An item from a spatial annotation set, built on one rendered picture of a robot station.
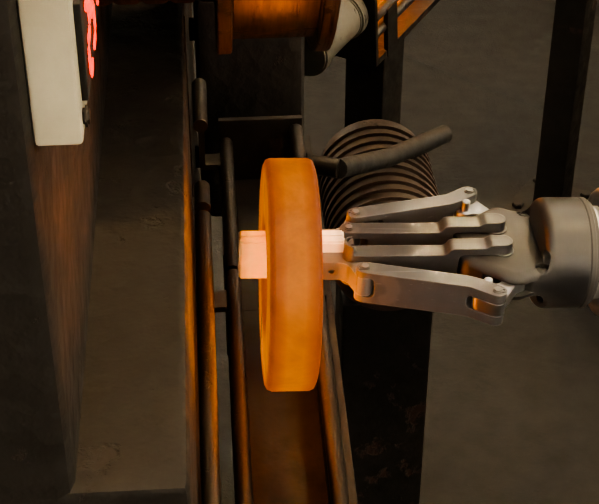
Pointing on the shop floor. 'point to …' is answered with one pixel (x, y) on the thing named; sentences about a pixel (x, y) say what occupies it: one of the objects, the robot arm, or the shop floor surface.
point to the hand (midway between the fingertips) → (290, 254)
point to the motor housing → (380, 329)
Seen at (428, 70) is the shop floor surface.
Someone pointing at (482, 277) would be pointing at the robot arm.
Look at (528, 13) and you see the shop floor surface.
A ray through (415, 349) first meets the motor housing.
